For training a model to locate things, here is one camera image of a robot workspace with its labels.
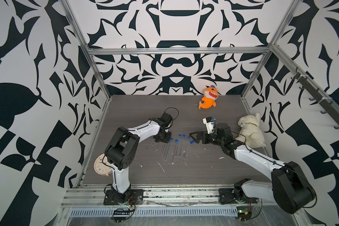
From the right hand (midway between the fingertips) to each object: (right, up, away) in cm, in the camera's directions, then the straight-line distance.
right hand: (194, 132), depth 84 cm
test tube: (-23, -12, +7) cm, 27 cm away
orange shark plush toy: (+17, +25, +27) cm, 41 cm away
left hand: (-18, -5, +10) cm, 21 cm away
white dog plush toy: (+34, -1, +3) cm, 35 cm away
